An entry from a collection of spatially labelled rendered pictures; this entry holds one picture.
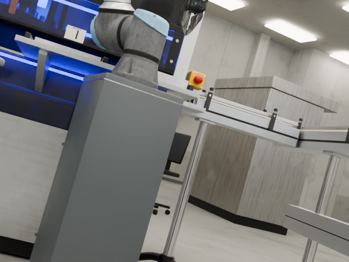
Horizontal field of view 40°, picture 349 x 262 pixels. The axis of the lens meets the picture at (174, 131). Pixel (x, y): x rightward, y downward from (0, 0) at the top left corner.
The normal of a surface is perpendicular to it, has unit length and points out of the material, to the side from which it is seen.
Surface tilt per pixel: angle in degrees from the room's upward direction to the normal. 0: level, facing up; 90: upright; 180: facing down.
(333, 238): 90
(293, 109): 90
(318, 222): 90
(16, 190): 90
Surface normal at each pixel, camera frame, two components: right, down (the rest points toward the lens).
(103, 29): -0.61, 0.11
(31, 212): 0.22, 0.01
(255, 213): 0.42, 0.07
